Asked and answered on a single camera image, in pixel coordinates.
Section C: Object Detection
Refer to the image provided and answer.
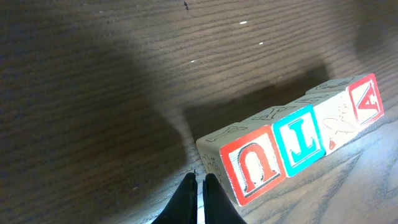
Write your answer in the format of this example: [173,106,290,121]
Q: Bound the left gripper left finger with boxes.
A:
[152,172,198,224]

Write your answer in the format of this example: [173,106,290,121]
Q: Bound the blue J block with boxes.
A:
[243,105,326,177]

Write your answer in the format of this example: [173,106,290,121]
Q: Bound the red A block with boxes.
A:
[305,73,385,130]

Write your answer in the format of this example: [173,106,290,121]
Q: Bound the red U block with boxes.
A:
[196,123,287,207]

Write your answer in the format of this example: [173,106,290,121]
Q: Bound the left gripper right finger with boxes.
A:
[203,174,246,224]

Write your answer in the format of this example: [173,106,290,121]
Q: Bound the white block red dots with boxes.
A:
[288,91,360,155]

